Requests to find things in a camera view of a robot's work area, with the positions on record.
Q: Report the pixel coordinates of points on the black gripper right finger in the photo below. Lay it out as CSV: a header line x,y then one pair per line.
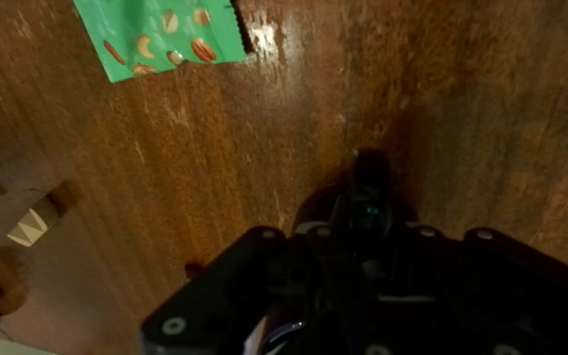
x,y
379,198

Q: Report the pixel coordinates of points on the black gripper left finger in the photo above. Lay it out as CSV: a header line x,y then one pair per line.
x,y
362,198

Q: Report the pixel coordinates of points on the green snack packet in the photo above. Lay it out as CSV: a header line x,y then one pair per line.
x,y
127,27

